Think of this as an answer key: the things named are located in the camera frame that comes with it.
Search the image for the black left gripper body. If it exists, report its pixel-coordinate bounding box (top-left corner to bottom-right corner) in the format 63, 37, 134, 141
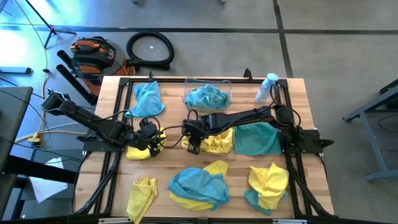
133, 117, 163, 150

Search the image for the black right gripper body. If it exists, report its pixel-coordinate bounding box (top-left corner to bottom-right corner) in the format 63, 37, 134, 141
182, 118, 208, 144

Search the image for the cloth pile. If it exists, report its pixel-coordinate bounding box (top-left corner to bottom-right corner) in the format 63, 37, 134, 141
169, 160, 229, 212

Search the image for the clear plastic basket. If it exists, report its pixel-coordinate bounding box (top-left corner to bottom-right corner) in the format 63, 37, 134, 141
182, 116, 237, 155
182, 77, 233, 112

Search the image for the light blue air freshener can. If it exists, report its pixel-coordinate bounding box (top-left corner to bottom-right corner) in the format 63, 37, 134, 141
254, 73, 280, 105

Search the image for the black vacuum tube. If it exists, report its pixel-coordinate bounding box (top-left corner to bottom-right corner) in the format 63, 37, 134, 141
55, 63, 98, 105
56, 49, 82, 78

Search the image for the orange and black shop vacuum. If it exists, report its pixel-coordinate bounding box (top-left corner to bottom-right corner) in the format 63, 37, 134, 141
70, 36, 136, 96

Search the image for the white paper sheet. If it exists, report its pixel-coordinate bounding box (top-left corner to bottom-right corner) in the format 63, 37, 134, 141
29, 157, 69, 203

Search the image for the dark grey side table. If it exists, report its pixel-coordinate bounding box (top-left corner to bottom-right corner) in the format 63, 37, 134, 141
0, 86, 34, 175

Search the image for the black flat floor bar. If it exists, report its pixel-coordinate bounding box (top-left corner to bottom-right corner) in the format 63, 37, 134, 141
0, 67, 32, 75

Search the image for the black tripod stand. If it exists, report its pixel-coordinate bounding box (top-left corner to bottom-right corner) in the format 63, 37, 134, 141
24, 0, 77, 49

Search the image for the black aluminium table frame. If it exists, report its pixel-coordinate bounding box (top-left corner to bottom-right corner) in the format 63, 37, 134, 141
74, 76, 335, 218

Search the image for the silver metal bracket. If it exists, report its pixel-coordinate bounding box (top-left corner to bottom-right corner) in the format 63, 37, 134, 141
272, 219, 308, 224
98, 217, 133, 224

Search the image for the black vacuum hose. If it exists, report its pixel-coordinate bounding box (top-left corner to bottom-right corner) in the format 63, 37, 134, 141
126, 30, 175, 71

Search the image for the yellow extension cable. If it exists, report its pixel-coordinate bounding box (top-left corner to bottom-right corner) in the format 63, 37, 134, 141
14, 0, 88, 146

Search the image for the blue-grey metal table frame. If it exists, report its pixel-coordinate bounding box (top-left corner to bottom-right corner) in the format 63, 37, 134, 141
341, 79, 398, 183

